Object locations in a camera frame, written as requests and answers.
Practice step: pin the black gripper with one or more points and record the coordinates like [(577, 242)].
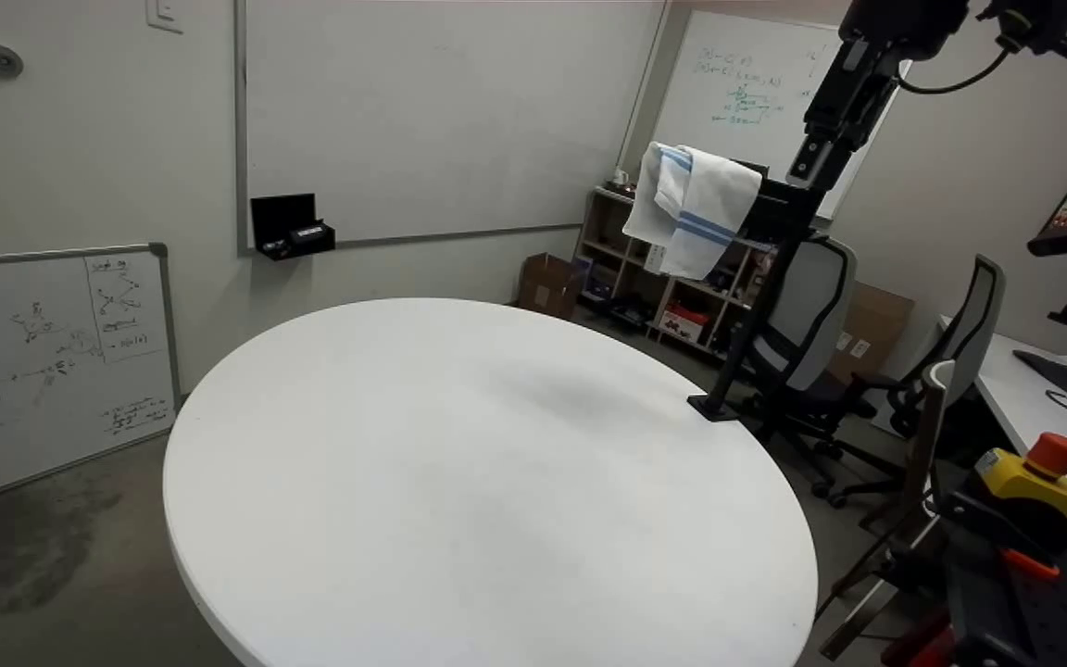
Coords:
[(860, 90)]

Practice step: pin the white cloth with blue stripes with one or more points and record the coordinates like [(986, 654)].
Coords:
[(699, 205)]

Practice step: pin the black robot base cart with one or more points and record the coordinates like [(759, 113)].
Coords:
[(1038, 612)]

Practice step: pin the whiteboard with green writing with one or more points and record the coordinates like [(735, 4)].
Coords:
[(741, 85)]

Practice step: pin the black clamped pole stand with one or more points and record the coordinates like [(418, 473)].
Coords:
[(772, 288)]

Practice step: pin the grey mesh office chair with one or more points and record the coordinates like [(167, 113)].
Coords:
[(812, 309)]

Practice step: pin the red box on shelf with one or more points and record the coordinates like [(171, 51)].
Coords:
[(688, 323)]

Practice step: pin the wooden cubby shelf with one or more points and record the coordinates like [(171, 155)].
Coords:
[(612, 266)]

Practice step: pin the black office chair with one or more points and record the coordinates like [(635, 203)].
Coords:
[(972, 329)]

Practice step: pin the brown cardboard box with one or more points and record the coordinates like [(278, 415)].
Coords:
[(545, 284)]

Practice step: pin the white desk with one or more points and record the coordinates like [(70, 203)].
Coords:
[(1036, 420)]

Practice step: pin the yellow emergency stop button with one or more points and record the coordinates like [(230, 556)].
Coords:
[(1036, 483)]

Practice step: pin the metal tripod legs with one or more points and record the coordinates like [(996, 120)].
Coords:
[(899, 544)]

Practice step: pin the black whiteboard eraser holder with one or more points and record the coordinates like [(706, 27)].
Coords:
[(292, 224)]

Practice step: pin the small whiteboard with writing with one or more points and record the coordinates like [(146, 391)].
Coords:
[(40, 357)]

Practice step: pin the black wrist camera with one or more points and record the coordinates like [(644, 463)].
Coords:
[(1038, 22)]

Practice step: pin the round grey wall sensor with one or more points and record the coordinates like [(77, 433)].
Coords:
[(2, 61)]

